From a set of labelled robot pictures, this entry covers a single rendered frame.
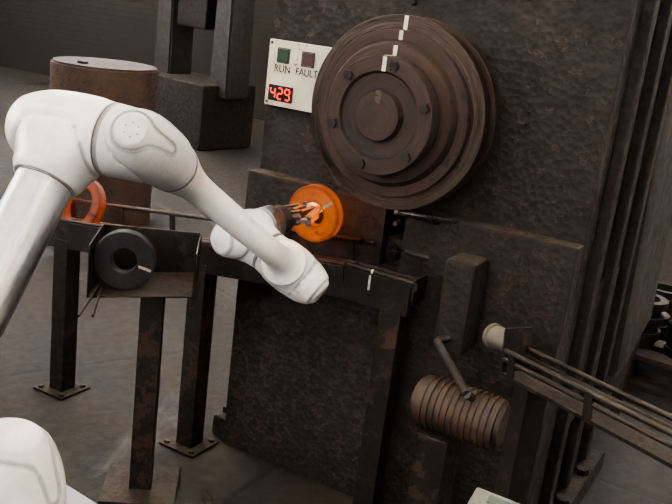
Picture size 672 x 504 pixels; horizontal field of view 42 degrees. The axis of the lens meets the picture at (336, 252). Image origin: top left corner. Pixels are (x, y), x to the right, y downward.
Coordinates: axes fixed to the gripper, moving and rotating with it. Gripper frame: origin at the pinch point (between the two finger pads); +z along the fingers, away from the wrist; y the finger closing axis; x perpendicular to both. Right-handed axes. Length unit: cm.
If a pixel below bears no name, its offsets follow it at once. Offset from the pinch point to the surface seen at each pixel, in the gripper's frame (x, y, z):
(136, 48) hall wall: -57, -617, 608
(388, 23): 49, 16, -1
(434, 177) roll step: 15.7, 34.1, -4.1
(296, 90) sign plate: 27.6, -16.4, 11.7
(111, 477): -81, -38, -35
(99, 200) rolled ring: -16, -80, 2
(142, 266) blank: -15.4, -28.9, -34.5
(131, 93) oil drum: -14, -211, 159
